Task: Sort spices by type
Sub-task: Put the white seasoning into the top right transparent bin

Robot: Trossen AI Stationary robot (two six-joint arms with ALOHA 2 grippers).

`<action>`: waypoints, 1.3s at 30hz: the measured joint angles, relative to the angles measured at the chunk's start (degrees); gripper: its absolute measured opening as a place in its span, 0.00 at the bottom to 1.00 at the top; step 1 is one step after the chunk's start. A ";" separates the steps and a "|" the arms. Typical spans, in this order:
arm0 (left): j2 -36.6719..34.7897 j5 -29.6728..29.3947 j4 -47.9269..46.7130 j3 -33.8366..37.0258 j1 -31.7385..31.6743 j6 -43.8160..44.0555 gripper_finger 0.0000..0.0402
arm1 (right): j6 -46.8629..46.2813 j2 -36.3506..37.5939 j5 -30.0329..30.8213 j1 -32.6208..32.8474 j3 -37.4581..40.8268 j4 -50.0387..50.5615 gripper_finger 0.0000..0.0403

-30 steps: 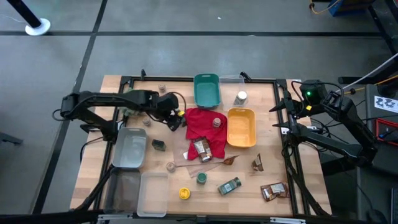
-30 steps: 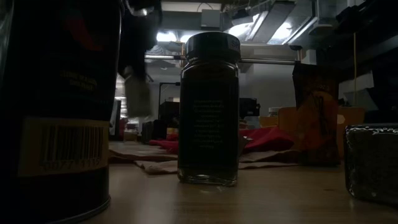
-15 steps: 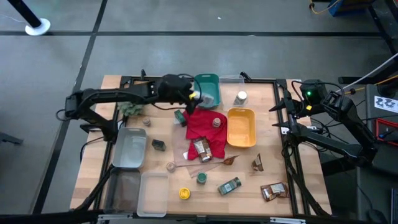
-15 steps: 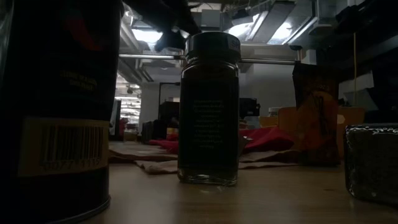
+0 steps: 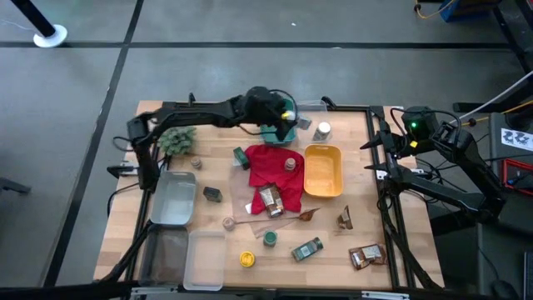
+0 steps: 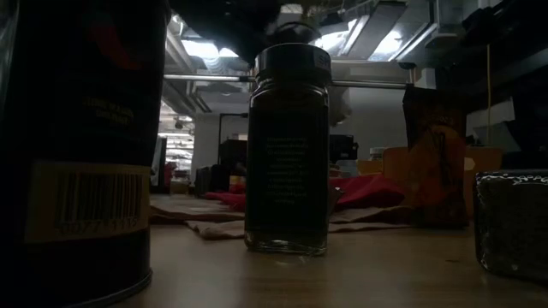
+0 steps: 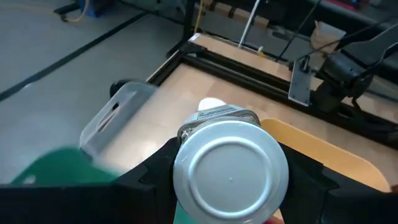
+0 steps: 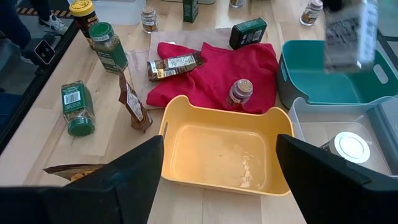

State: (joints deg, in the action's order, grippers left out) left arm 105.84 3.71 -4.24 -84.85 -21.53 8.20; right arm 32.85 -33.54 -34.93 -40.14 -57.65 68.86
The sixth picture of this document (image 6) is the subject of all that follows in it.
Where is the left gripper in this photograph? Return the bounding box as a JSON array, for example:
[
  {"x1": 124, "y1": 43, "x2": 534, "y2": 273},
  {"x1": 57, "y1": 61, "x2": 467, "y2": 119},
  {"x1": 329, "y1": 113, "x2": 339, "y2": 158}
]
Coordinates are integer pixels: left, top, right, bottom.
[{"x1": 169, "y1": 0, "x2": 283, "y2": 66}]

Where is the green-lidded glass spice jar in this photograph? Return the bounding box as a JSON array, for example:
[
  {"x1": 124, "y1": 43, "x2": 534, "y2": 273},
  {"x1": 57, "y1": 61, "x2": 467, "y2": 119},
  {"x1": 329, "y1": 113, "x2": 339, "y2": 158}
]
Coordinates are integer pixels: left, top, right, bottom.
[{"x1": 243, "y1": 42, "x2": 333, "y2": 257}]

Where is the brown pouch with orange picture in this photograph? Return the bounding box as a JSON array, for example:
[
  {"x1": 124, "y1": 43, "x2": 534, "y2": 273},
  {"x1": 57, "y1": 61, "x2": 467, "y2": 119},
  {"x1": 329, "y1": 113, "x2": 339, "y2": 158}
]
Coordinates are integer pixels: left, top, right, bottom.
[{"x1": 402, "y1": 85, "x2": 470, "y2": 228}]

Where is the green-labelled black-lidded spice jar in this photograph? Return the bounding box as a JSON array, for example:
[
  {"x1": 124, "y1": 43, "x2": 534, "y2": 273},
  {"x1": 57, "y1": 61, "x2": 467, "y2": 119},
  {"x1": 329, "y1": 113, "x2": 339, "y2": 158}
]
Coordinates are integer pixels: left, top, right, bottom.
[{"x1": 473, "y1": 169, "x2": 548, "y2": 283}]

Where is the ceiling light panel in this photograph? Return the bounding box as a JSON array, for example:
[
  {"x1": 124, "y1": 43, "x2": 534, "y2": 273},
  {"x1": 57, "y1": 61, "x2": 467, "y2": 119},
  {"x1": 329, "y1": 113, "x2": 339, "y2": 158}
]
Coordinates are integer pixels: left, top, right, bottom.
[{"x1": 182, "y1": 39, "x2": 240, "y2": 59}]

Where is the horizontal metal ceiling conduit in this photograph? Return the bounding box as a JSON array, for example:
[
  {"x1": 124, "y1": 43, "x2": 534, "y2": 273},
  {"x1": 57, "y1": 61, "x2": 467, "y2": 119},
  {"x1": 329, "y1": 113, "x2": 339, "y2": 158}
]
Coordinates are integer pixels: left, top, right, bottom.
[{"x1": 164, "y1": 73, "x2": 414, "y2": 90}]

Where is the black background monitor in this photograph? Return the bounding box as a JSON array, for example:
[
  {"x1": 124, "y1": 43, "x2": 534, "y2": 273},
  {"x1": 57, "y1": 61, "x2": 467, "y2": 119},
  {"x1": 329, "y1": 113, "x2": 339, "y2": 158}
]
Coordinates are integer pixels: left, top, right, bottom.
[{"x1": 329, "y1": 134, "x2": 360, "y2": 163}]

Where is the small clear plastic bin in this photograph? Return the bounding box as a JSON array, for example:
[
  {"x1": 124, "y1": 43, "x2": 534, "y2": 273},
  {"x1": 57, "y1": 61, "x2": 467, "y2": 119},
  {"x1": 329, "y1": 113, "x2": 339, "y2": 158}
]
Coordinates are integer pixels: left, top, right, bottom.
[{"x1": 336, "y1": 159, "x2": 360, "y2": 177}]

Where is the red cloth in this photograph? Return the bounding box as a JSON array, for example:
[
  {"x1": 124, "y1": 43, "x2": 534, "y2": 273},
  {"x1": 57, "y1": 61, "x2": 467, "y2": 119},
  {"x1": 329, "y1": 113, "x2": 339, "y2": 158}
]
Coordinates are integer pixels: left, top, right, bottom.
[{"x1": 204, "y1": 173, "x2": 406, "y2": 214}]

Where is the yellow plastic bin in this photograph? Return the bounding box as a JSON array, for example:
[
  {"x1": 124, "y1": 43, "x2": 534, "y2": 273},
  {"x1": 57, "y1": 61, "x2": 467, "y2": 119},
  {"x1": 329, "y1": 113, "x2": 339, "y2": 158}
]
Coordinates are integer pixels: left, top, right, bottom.
[{"x1": 382, "y1": 146, "x2": 504, "y2": 219}]

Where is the black background frame stand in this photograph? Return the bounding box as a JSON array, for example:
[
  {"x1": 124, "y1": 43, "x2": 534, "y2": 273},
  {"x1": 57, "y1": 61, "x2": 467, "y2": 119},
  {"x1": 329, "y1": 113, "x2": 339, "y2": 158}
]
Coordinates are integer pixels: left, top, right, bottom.
[{"x1": 217, "y1": 112, "x2": 249, "y2": 193}]

